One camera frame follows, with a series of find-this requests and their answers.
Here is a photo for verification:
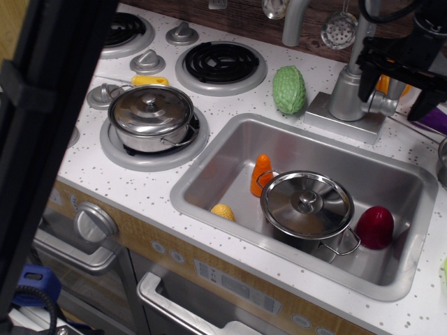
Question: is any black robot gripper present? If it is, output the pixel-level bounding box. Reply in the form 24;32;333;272
357;13;446;121

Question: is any silver faucet lever handle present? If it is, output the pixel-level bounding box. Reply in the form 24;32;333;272
361;89;399;117

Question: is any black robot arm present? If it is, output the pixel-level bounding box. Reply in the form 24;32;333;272
356;1;446;121

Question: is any orange toy pepper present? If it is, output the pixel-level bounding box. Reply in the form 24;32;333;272
376;75;412;97

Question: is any purple toy eggplant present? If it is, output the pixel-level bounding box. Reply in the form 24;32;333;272
418;107;447;135

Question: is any silver toy faucet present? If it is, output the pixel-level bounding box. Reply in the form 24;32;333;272
304;15;386;145

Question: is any steel pot at right edge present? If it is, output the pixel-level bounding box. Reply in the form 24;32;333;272
436;138;447;188

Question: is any hanging silver strainer spoon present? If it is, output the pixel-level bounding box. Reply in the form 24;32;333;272
321;1;358;50

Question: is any stainless steel sink basin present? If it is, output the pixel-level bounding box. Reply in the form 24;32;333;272
170;114;438;302

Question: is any green bumpy toy vegetable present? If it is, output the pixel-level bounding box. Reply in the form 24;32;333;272
272;66;306;114

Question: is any red toy egg-shaped vegetable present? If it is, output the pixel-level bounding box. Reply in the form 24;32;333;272
355;206;394;250

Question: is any hanging silver ladle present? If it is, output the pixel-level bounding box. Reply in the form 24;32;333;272
262;0;289;20

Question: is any steel pot in sink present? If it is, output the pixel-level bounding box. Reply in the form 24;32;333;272
260;170;361;262

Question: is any orange toy carrot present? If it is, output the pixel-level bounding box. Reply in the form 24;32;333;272
250;154;273;197

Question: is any back right black burner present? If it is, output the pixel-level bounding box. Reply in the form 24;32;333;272
175;41;267;97

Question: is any black burner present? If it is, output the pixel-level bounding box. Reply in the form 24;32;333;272
100;12;155;59
175;41;267;97

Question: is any yellow toy corn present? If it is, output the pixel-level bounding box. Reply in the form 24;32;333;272
210;203;235;222

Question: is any grey stove knob top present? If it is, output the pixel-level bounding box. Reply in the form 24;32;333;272
166;22;199;46

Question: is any grey stove knob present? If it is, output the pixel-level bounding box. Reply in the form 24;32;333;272
86;83;124;110
129;50;166;75
166;22;199;46

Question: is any grey stove knob middle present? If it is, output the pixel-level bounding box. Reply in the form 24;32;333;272
129;50;166;75

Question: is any steel pot on stove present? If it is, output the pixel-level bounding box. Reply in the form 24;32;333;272
108;84;198;153

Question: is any back left black burner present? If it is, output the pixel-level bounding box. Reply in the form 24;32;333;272
100;12;155;59

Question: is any grey stove knob lower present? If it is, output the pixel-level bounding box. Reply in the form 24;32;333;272
86;83;124;110

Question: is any silver oven dial knob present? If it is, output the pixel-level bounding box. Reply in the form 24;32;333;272
74;202;118;244

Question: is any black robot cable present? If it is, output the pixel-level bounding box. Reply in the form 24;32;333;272
358;0;425;25

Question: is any front burner grey ring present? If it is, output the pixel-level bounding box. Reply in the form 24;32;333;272
99;105;210;172

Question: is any grey dishwasher door handle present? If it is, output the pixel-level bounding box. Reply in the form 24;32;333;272
136;271;280;335

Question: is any grey oven door handle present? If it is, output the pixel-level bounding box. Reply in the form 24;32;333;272
33;208;120;276

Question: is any black foreground camera pole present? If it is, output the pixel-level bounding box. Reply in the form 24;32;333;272
1;1;117;334

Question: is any blue clamp with black cable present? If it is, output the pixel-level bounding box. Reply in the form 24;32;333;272
1;265;61;334

